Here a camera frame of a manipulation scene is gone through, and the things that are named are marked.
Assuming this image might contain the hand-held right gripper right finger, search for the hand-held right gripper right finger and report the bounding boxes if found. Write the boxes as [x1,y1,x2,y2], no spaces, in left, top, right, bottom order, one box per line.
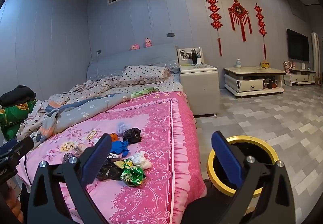
[211,130,296,224]

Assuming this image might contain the grey patterned quilt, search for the grey patterned quilt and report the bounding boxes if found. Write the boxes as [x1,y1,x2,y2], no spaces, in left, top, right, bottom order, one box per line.
[42,93,142,137]

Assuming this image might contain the blue rubber glove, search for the blue rubber glove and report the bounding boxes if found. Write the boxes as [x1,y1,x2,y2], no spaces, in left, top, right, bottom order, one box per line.
[112,140,131,158]

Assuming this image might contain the green snack wrapper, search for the green snack wrapper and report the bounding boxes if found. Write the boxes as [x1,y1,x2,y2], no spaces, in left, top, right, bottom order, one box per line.
[120,160,147,187]

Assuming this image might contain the white bedside nightstand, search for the white bedside nightstand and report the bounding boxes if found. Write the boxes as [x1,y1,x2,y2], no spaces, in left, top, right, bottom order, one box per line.
[177,47,220,117]

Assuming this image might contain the black cable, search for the black cable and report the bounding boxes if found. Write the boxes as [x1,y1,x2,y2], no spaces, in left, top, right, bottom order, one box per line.
[22,157,29,190]

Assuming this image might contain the red diamond tassel ornament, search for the red diamond tassel ornament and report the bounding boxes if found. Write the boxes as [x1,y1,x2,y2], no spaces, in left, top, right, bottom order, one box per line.
[228,0,253,43]

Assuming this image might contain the polka dot ruffled pillow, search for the polka dot ruffled pillow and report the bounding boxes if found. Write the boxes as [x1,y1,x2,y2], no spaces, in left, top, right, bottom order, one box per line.
[119,65,171,87]

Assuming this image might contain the black folded cloth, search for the black folded cloth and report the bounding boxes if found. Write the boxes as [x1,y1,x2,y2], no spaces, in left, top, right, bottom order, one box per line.
[0,85,37,108]

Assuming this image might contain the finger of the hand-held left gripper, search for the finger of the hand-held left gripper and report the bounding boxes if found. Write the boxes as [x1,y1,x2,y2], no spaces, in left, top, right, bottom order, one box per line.
[0,136,35,163]

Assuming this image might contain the wall mounted television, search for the wall mounted television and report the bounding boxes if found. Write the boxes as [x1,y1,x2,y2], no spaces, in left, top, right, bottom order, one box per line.
[286,28,310,63]

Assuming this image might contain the pink floral blanket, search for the pink floral blanket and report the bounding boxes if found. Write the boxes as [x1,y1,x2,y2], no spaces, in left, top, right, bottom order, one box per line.
[18,91,208,224]

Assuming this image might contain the white marble coffee table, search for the white marble coffee table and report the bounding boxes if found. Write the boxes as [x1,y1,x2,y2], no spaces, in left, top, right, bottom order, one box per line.
[223,66,287,99]

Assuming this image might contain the grey upholstered bed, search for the grey upholstered bed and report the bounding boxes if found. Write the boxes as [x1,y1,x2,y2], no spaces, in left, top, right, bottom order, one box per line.
[5,43,210,224]

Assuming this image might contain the white television stand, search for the white television stand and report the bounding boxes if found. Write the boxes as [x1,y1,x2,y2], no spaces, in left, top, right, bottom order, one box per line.
[284,67,317,87]

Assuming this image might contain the beige polka dot quilt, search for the beige polka dot quilt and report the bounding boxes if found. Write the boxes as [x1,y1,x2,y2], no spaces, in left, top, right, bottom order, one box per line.
[16,76,122,144]

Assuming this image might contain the green patterned cloth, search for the green patterned cloth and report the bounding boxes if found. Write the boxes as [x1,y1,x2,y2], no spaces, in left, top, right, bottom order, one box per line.
[130,87,160,98]

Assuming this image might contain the person's left hand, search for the person's left hand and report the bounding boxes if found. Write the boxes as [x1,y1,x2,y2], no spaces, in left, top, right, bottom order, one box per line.
[5,189,24,222]

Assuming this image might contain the white plastic bag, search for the white plastic bag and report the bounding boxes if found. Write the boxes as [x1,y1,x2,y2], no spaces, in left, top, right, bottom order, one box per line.
[129,152,151,170]

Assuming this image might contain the black yellow rimmed trash bin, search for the black yellow rimmed trash bin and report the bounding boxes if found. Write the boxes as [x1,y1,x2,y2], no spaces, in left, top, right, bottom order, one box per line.
[207,135,278,198]

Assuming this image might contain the black plastic bag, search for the black plastic bag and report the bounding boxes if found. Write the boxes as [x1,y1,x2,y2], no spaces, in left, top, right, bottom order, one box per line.
[96,158,124,181]
[123,127,142,144]

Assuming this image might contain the pink doll figure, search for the pink doll figure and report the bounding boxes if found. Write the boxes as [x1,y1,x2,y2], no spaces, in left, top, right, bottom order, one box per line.
[283,61,297,74]

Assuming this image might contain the red knot string ornament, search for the red knot string ornament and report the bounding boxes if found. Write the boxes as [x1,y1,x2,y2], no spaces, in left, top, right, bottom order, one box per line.
[206,0,224,57]
[254,2,268,60]

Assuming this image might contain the green floral bundle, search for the green floral bundle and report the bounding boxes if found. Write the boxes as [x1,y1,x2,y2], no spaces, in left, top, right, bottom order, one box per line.
[0,99,38,139]

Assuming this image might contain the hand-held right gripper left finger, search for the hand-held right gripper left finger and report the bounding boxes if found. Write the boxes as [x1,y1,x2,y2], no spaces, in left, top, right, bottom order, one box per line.
[26,133,113,224]

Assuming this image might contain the white standing air conditioner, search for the white standing air conditioner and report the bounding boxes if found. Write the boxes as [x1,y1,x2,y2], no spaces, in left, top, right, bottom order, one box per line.
[311,32,322,85]

